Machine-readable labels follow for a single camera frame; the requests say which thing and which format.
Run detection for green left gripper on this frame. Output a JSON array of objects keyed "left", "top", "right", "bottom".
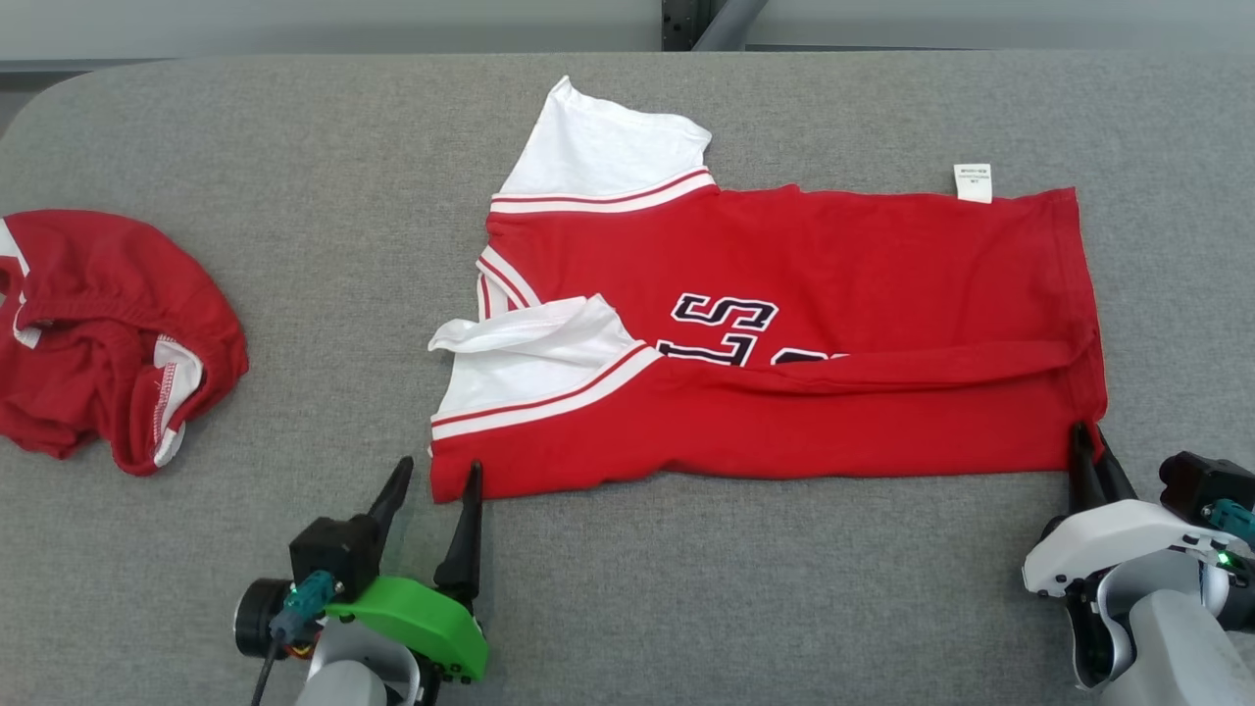
[{"left": 324, "top": 456, "right": 489, "bottom": 684}]

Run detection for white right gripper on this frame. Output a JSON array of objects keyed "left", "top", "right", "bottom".
[{"left": 1023, "top": 422, "right": 1227, "bottom": 599}]

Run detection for red white basketball jersey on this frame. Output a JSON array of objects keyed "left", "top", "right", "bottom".
[{"left": 427, "top": 76, "right": 1109, "bottom": 504}]

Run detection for red basketball shorts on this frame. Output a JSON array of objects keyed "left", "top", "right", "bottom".
[{"left": 0, "top": 209, "right": 250, "bottom": 478}]

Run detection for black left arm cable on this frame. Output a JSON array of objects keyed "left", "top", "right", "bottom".
[{"left": 250, "top": 572, "right": 339, "bottom": 706}]

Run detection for black perforated bracket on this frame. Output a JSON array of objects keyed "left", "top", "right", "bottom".
[{"left": 662, "top": 0, "right": 709, "bottom": 52}]

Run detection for grey metal frame post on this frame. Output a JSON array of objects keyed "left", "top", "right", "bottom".
[{"left": 691, "top": 0, "right": 771, "bottom": 52}]

